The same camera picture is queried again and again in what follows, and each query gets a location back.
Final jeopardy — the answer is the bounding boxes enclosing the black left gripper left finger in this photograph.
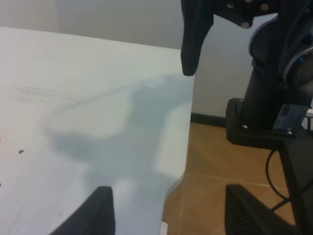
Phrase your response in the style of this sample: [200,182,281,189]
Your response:
[52,186,115,235]

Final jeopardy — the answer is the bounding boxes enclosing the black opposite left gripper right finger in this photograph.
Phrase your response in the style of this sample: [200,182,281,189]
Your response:
[180,0,214,76]

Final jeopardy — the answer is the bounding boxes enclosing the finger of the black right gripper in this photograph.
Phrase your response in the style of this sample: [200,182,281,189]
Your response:
[224,185,299,235]

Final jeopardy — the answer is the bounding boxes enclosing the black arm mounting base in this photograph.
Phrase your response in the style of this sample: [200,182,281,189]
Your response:
[226,98,313,235]

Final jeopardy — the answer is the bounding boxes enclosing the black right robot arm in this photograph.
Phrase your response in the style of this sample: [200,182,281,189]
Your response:
[180,0,313,235]

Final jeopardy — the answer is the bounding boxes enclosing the black loose cable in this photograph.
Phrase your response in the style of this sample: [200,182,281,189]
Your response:
[265,149,298,212]

